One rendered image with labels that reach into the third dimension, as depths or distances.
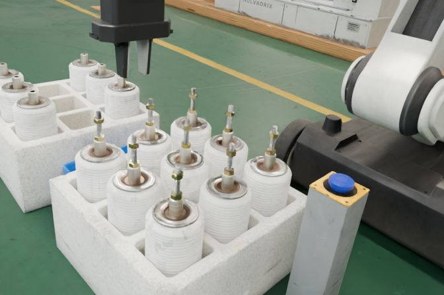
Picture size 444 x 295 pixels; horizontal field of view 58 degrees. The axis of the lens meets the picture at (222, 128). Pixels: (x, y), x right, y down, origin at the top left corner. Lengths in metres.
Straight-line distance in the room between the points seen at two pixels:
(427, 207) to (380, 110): 0.25
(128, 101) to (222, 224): 0.53
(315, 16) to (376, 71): 2.08
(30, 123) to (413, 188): 0.89
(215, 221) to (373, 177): 0.44
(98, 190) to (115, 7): 0.38
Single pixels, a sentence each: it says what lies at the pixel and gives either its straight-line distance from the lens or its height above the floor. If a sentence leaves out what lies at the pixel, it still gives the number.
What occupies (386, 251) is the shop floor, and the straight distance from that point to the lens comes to 1.11.
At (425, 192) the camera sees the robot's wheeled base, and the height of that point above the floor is 0.19.
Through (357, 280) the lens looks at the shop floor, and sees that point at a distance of 1.00.
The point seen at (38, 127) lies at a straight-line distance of 1.05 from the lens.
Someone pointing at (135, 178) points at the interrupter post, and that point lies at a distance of 0.73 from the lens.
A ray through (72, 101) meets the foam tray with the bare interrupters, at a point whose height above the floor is 0.16.
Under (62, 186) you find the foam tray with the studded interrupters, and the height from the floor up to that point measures 0.18.
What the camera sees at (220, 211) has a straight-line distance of 0.71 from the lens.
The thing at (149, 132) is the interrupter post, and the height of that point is 0.27.
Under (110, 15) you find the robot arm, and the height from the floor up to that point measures 0.54.
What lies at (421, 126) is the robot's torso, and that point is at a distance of 0.84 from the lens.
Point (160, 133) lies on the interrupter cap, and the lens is 0.89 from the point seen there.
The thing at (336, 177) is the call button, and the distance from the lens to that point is 0.67.
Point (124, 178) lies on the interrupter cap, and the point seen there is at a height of 0.25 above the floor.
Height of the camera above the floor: 0.66
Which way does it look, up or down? 26 degrees down
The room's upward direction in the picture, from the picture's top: 6 degrees clockwise
